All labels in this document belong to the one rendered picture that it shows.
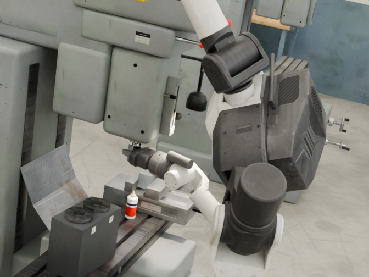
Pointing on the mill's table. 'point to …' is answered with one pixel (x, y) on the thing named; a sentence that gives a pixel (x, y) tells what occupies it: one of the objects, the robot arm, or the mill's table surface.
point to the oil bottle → (131, 206)
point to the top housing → (149, 11)
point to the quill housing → (137, 94)
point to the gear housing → (134, 34)
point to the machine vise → (171, 206)
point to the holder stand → (83, 237)
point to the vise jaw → (156, 189)
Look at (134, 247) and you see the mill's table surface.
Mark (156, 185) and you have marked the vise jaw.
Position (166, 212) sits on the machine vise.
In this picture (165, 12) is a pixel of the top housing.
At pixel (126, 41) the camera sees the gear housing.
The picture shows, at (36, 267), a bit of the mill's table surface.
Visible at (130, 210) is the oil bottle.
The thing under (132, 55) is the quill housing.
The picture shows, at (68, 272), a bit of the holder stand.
